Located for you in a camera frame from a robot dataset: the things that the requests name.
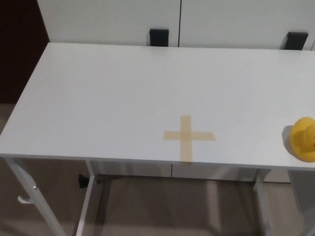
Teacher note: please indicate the black floor bracket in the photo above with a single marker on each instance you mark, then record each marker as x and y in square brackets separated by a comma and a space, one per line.
[82, 181]

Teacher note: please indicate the white desk frame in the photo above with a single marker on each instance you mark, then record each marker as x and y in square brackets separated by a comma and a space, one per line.
[88, 191]

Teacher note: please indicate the tan tape cross marker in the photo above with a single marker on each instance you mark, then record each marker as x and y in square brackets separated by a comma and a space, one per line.
[186, 135]

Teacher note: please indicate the yellow rubber duck toy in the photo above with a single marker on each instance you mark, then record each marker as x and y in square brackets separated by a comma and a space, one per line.
[301, 140]

